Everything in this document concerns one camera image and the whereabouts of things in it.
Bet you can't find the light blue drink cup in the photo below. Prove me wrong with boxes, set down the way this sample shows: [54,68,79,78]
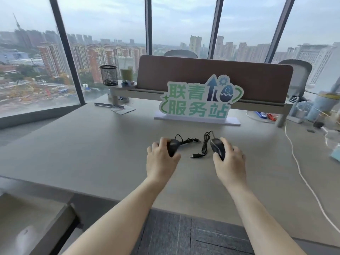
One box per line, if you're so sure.
[305,91,340,123]

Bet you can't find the plastic cup with green drink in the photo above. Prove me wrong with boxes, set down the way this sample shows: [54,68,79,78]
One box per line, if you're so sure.
[115,56,134,83]

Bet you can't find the white mesh office chair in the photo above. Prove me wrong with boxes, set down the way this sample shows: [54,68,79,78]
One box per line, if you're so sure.
[278,59,313,98]

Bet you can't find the red and blue small packet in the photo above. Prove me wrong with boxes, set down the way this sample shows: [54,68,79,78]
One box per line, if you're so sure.
[256,111,278,122]

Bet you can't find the brown desk divider panel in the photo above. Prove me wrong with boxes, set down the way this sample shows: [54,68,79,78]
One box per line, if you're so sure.
[134,55,294,110]

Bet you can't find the white round plate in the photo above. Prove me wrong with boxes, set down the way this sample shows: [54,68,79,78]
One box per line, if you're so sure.
[245,110,277,124]

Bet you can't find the person's left hand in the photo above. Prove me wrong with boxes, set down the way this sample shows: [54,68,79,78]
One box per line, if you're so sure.
[147,138,182,185]

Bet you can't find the person's left forearm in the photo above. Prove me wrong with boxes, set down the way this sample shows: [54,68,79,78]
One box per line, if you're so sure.
[62,178,172,255]

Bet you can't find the grey desk riser shelf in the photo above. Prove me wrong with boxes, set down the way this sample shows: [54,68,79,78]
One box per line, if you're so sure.
[234,100,290,128]

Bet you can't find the clear plastic bag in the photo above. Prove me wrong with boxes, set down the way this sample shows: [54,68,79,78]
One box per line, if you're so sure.
[289,96,312,120]

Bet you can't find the grey office chair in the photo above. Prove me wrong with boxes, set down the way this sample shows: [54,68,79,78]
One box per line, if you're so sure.
[164,49,199,59]

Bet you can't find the green and white desk sign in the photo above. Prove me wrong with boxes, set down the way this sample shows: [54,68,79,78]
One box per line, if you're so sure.
[154,74,244,127]

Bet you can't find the white desk riser shelf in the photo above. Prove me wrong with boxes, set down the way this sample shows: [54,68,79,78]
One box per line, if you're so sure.
[107,82,137,107]

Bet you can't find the person's right forearm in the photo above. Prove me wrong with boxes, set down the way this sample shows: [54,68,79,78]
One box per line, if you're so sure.
[222,182,307,255]

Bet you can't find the black mesh pen holder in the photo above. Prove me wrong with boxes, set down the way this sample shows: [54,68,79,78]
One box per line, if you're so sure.
[99,65,118,86]

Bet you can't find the person's right hand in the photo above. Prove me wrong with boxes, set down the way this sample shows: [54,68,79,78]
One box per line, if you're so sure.
[212,137,248,189]

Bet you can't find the grey drawer cabinet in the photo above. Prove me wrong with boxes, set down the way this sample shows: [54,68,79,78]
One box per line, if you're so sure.
[0,192,81,255]

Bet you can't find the white cable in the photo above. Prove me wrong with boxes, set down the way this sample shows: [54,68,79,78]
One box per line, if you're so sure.
[284,121,340,234]

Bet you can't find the white paper card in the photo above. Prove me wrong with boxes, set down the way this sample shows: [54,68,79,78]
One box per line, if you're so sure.
[110,104,136,115]

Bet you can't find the dark window mullion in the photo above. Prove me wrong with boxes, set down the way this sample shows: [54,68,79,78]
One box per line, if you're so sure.
[49,0,86,106]
[145,0,153,56]
[207,0,225,59]

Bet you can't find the black wired computer mouse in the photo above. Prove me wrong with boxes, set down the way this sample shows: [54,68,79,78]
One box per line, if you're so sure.
[189,131,226,162]
[158,134,200,158]

